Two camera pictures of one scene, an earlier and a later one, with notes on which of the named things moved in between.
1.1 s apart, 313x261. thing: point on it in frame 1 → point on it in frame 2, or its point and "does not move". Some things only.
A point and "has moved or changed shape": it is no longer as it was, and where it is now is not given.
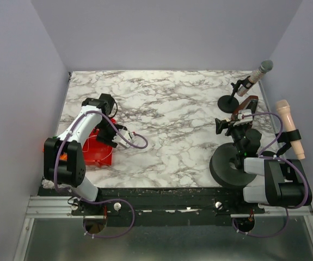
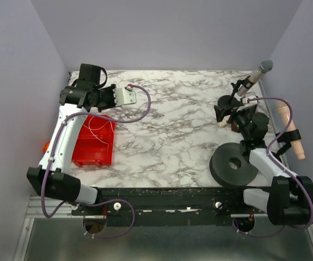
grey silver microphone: x=264 y=67 does not move
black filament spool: x=227 y=167 does not move
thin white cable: x=105 y=157 has moved or changed shape
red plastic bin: x=96 y=152 does not move
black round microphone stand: x=228 y=104 does not move
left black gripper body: x=106 y=136 → x=108 y=95
